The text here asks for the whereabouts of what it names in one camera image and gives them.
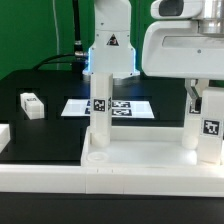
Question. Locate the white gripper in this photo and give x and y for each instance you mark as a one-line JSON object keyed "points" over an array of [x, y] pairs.
{"points": [[176, 49]]}

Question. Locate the white desk tabletop tray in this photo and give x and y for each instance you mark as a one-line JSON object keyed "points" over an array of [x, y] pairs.
{"points": [[142, 147]]}

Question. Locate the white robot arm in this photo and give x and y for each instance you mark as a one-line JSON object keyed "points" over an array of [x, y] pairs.
{"points": [[112, 51]]}

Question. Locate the white marker sheet with tags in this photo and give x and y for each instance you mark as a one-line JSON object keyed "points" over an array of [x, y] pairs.
{"points": [[120, 109]]}

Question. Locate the white front fence bar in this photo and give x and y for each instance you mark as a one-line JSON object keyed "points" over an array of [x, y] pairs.
{"points": [[169, 181]]}

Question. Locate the white left fence block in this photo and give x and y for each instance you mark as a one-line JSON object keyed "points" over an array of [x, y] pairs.
{"points": [[4, 136]]}

